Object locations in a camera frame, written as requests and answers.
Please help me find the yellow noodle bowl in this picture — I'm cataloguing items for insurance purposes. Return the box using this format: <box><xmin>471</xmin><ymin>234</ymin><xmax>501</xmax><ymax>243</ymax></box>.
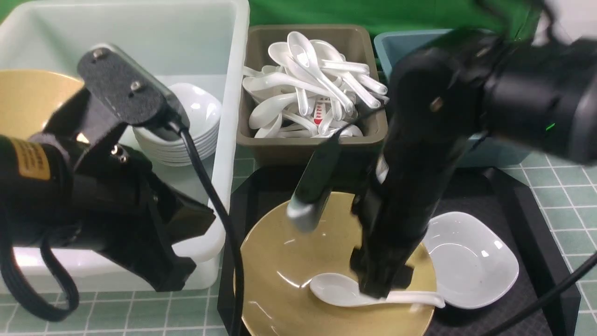
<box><xmin>241</xmin><ymin>192</ymin><xmax>435</xmax><ymax>336</ymax></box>

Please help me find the pile of white spoons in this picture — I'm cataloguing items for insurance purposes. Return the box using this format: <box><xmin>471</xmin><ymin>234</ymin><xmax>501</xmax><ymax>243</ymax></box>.
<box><xmin>242</xmin><ymin>31</ymin><xmax>389</xmax><ymax>139</ymax></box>

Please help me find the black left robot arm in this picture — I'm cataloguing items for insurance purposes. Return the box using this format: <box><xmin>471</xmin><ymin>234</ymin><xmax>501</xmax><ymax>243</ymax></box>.
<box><xmin>1</xmin><ymin>89</ymin><xmax>215</xmax><ymax>291</ymax></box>

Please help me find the white square dish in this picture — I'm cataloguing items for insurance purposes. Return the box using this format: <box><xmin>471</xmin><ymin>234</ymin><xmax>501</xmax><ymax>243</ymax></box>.
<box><xmin>423</xmin><ymin>212</ymin><xmax>520</xmax><ymax>310</ymax></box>

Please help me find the white plastic tub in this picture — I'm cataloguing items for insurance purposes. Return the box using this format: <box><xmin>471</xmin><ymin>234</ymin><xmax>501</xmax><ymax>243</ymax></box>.
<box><xmin>0</xmin><ymin>0</ymin><xmax>250</xmax><ymax>293</ymax></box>

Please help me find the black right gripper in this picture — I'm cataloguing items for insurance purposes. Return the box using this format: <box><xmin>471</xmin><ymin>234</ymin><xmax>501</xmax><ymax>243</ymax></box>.
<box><xmin>350</xmin><ymin>126</ymin><xmax>469</xmax><ymax>298</ymax></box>

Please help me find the blue plastic bin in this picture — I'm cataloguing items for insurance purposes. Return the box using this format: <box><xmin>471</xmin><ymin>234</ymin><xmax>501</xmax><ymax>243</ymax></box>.
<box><xmin>374</xmin><ymin>28</ymin><xmax>531</xmax><ymax>167</ymax></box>

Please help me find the stack of white dishes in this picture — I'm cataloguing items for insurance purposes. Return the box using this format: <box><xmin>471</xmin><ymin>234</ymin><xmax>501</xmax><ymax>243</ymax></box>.
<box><xmin>132</xmin><ymin>83</ymin><xmax>222</xmax><ymax>167</ymax></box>

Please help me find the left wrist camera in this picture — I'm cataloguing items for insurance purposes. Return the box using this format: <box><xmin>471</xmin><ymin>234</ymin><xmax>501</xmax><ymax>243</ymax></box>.
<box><xmin>77</xmin><ymin>44</ymin><xmax>191</xmax><ymax>142</ymax></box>

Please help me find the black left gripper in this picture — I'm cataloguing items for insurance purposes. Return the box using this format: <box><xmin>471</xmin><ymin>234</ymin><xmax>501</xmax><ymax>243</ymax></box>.
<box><xmin>28</xmin><ymin>88</ymin><xmax>215</xmax><ymax>292</ymax></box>

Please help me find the white ceramic soup spoon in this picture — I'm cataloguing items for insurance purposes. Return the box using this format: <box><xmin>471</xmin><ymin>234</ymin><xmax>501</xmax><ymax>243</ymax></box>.
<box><xmin>309</xmin><ymin>273</ymin><xmax>446</xmax><ymax>308</ymax></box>

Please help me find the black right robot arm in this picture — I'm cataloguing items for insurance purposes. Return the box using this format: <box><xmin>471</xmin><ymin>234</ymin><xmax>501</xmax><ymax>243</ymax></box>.
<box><xmin>350</xmin><ymin>0</ymin><xmax>596</xmax><ymax>298</ymax></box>

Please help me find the green cloth backdrop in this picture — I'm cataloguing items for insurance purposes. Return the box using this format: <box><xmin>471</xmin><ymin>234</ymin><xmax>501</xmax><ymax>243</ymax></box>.
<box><xmin>247</xmin><ymin>0</ymin><xmax>544</xmax><ymax>40</ymax></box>

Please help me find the black serving tray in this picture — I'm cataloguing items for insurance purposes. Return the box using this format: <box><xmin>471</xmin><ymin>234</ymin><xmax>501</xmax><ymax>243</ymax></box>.
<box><xmin>231</xmin><ymin>166</ymin><xmax>569</xmax><ymax>336</ymax></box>

